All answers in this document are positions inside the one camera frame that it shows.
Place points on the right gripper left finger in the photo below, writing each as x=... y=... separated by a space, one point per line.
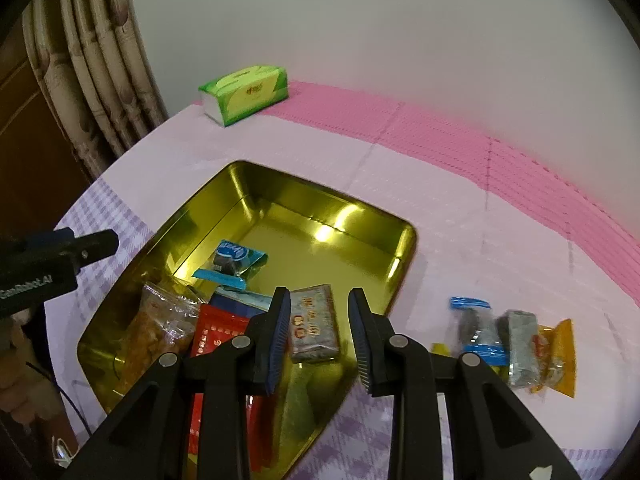
x=146 y=436

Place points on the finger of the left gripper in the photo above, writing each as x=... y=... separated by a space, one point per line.
x=44 y=245
x=94 y=247

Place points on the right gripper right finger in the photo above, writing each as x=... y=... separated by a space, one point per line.
x=448 y=411

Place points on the red cake snack pack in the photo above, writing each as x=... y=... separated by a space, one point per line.
x=220 y=321

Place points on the clear fried twist snack bag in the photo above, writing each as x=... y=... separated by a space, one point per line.
x=165 y=323

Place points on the yellow-ended small candy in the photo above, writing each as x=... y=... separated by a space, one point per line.
x=440 y=349

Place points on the yellow pyramid snack pouch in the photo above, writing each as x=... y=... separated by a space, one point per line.
x=556 y=358

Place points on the grey sesame bar pack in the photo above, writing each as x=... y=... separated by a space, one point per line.
x=518 y=330

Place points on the blue-ended clear candy pack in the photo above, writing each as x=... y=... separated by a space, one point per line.
x=477 y=330

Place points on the blue teal snack pack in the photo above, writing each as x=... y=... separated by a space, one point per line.
x=239 y=302

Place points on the light blue small candy pack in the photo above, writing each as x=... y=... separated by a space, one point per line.
x=231 y=265

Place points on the person's left hand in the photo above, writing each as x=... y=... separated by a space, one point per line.
x=25 y=394

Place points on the dark wooden door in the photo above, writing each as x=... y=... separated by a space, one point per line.
x=40 y=176

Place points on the maroon gold toffee tin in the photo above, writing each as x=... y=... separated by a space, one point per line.
x=309 y=235

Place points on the pink lilac checked tablecloth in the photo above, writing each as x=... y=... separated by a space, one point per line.
x=491 y=222

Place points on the green tissue pack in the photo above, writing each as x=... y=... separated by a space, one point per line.
x=236 y=96

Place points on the bamboo-pattern curtain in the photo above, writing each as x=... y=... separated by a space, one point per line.
x=89 y=64

